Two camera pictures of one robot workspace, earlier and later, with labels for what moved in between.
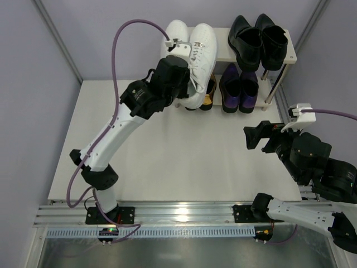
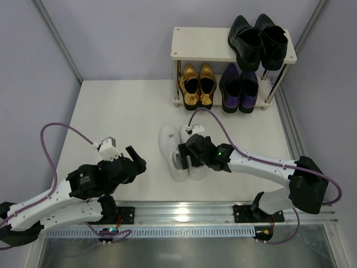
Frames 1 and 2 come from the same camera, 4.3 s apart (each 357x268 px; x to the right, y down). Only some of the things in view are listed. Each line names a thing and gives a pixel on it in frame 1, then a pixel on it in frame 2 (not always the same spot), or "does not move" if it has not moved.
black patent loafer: [274, 43] does not move
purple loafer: [249, 91] does not move
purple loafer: [230, 88] does not move
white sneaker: [176, 29] to [169, 138]
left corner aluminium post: [53, 27] does not move
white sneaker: [203, 39] to [198, 172]
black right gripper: [269, 138] to [184, 156]
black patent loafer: [246, 42] does not move
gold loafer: [207, 104] does not move
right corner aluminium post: [310, 26] does not move
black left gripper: [182, 87] to [129, 166]
